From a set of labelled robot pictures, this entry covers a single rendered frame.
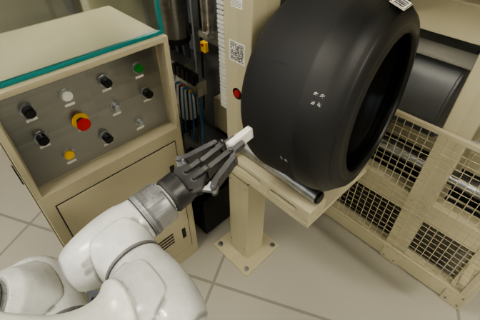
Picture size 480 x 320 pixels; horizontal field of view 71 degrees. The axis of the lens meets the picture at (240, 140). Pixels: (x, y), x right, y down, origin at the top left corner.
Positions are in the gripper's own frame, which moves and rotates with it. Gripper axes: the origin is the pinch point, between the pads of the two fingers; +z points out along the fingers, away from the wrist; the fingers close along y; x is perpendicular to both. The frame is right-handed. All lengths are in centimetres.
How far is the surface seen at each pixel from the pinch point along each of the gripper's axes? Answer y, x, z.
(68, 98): 54, 4, -19
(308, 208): -7.6, 40.3, 16.5
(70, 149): 55, 21, -26
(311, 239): 10, 133, 48
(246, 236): 28, 105, 15
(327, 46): -4.7, -13.1, 24.2
